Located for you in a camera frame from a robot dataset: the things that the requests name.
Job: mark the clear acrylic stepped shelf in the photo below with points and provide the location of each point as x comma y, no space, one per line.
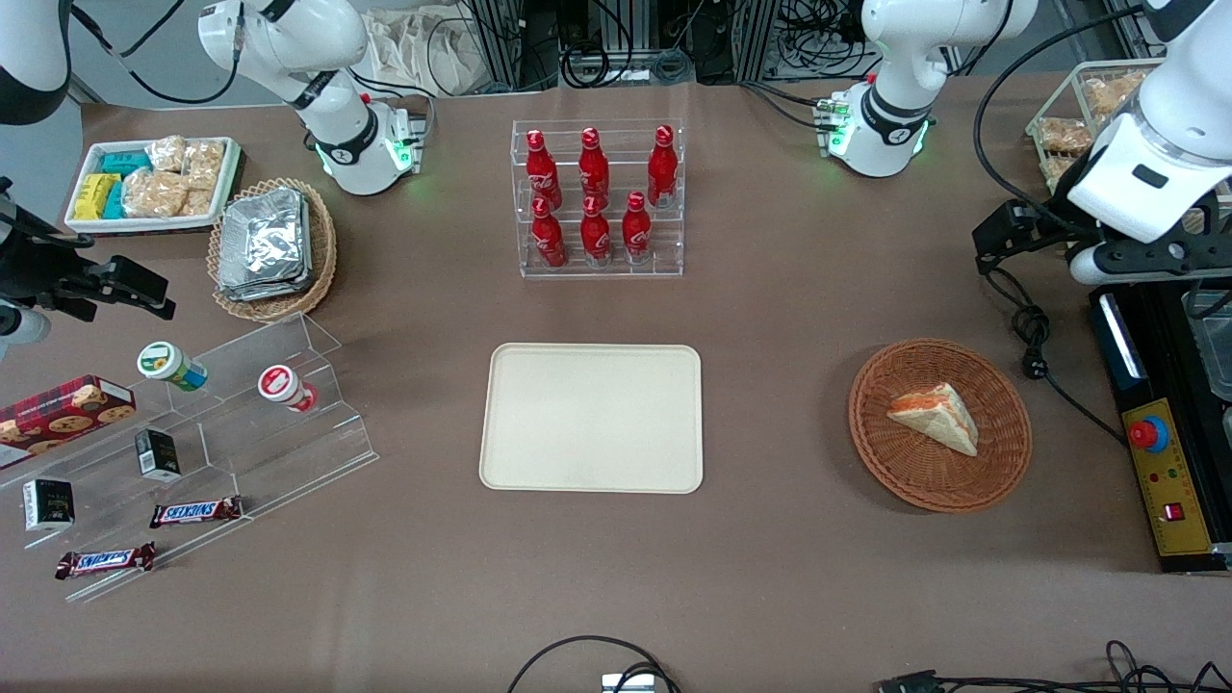
279,462

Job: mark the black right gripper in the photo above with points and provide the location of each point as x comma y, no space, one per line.
37,266

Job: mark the teal snack pack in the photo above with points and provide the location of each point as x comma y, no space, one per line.
125,162
115,200

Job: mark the beige cloth bag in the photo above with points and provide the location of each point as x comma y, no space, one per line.
423,48

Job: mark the red cola bottle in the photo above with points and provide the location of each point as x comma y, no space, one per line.
636,231
596,236
550,241
541,173
662,171
594,171

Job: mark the clear fried snack bag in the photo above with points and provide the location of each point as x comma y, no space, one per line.
1059,171
1064,135
1112,94

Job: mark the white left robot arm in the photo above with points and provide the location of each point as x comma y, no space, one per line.
905,58

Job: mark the red lid yogurt cup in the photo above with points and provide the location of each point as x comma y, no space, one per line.
284,387

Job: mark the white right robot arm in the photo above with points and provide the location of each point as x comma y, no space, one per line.
289,43

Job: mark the triangular sandwich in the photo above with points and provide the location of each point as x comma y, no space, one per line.
938,422

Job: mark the red cookie box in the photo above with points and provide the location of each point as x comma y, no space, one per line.
58,419

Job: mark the white rectangular snack tray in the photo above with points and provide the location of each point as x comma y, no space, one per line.
144,223

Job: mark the clear rice cracker bag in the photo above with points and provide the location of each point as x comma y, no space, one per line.
204,164
154,192
198,202
166,152

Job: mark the aluminium frame profile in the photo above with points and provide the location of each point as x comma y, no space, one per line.
500,43

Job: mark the clear acrylic bottle rack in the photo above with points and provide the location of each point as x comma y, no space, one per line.
602,271

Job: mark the small black white carton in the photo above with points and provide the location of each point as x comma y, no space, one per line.
48,505

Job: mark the yellow snack pack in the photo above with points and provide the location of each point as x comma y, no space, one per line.
94,197

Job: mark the silver foil pack stack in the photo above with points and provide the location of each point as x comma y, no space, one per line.
265,245

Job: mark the black yellow control box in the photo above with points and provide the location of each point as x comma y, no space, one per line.
1169,500

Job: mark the green lid yogurt cup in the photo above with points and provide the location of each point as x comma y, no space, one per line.
168,364

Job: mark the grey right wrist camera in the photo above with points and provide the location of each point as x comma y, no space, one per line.
21,329

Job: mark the small silver device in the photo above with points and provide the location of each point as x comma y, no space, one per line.
628,684

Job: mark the brown snickers bar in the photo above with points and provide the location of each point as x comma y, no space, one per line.
195,511
106,560

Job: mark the beige plastic tray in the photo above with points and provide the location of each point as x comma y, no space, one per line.
592,419

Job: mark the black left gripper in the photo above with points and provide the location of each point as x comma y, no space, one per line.
1043,229

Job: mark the red emergency stop button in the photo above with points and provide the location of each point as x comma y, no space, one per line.
1147,435

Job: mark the round brown wicker basket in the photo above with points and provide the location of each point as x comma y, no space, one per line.
924,481

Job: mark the clear plastic container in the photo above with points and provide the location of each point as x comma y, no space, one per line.
1213,346

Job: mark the oval wicker basket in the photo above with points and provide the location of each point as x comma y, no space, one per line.
322,250

